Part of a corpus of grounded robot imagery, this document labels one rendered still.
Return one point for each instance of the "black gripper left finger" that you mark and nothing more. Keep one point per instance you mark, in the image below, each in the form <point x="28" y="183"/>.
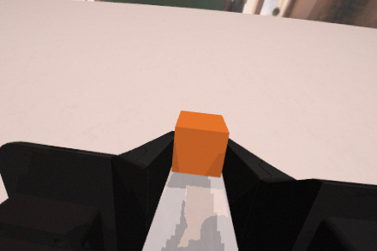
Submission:
<point x="126" y="188"/>

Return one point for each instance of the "orange block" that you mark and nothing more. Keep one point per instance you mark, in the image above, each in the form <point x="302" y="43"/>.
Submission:
<point x="200" y="144"/>

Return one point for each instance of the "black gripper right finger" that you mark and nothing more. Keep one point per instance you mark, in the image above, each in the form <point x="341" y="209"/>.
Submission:
<point x="272" y="211"/>

